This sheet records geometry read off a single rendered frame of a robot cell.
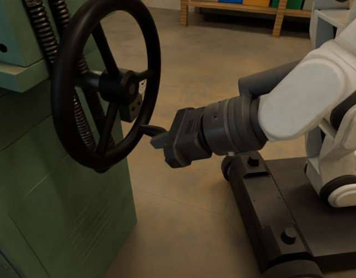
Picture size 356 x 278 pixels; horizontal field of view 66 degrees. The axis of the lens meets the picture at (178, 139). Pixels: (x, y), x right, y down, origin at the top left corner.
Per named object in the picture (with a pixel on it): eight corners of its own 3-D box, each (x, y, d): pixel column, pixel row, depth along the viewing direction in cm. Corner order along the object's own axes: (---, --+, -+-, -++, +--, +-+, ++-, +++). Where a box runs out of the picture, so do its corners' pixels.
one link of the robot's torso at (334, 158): (333, 166, 113) (352, 60, 82) (365, 206, 98) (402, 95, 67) (296, 176, 114) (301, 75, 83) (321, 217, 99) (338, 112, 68)
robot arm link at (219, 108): (184, 182, 49) (247, 176, 42) (152, 149, 44) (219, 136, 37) (200, 129, 57) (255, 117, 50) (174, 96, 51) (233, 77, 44)
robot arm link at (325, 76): (296, 142, 42) (378, 74, 35) (280, 152, 35) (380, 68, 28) (266, 112, 44) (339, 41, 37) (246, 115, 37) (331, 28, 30)
